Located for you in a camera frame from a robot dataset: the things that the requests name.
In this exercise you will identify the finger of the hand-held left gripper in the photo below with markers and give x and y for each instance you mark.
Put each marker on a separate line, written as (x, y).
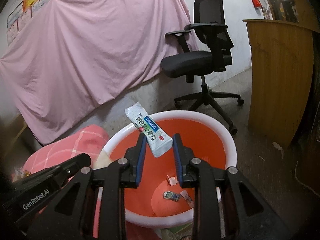
(75, 165)

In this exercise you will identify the orange plastic bucket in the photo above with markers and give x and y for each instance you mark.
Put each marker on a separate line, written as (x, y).
(200, 140)

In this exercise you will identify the pink hanging cloth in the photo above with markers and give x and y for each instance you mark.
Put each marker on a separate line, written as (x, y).
(87, 50)

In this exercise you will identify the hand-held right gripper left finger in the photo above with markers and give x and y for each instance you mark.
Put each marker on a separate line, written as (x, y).
(141, 160)

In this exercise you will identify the black office chair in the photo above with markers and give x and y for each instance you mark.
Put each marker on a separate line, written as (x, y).
(197, 62)

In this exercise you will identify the green white wrapper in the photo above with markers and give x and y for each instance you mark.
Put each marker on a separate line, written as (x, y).
(172, 196)

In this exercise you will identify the wooden cabinet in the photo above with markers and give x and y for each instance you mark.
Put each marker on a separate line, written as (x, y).
(277, 80)

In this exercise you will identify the group of wall certificates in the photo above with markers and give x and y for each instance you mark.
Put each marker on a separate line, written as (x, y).
(32, 2)

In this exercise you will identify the white sachet with blue label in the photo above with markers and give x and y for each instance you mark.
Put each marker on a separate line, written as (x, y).
(152, 135)

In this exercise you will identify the small white wrapper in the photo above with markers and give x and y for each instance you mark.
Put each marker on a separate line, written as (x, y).
(187, 198)

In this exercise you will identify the torn white paper piece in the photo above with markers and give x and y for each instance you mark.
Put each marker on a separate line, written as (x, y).
(172, 180)

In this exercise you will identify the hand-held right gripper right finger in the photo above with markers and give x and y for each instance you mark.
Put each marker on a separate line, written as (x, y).
(178, 160)

